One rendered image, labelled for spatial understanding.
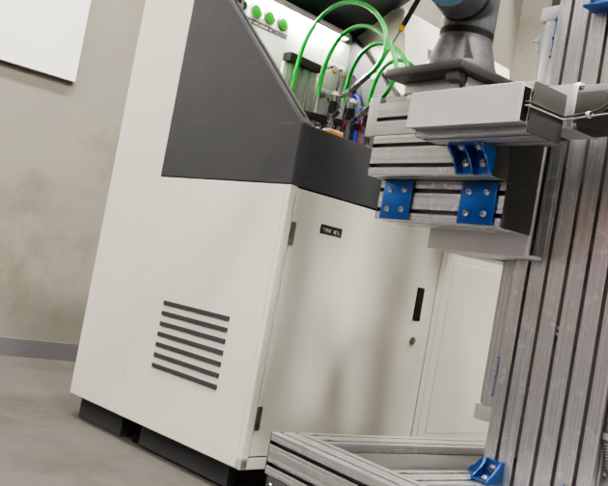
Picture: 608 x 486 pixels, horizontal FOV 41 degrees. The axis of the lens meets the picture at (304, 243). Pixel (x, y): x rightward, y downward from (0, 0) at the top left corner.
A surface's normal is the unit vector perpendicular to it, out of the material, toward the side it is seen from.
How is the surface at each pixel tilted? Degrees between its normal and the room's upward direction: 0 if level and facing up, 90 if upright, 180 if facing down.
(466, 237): 90
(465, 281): 90
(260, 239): 90
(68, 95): 90
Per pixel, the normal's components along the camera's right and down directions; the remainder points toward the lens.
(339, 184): 0.69, 0.09
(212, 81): -0.70, -0.16
